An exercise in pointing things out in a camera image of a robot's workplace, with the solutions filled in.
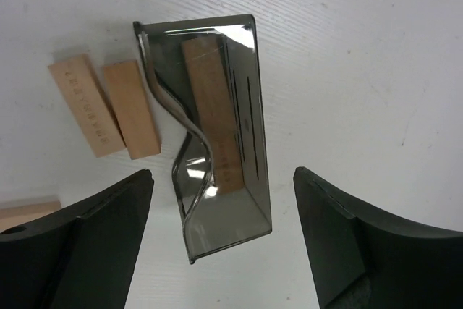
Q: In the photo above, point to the plain wood block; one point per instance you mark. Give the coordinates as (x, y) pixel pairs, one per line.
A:
(132, 109)

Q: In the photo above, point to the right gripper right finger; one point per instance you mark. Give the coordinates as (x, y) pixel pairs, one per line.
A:
(364, 257)

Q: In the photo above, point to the engraved wood block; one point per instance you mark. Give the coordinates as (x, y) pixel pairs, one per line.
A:
(78, 83)

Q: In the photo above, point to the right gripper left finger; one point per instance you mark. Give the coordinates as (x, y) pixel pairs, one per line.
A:
(81, 256)

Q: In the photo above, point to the smoky transparent plastic box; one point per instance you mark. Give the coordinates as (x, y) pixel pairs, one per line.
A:
(212, 222)

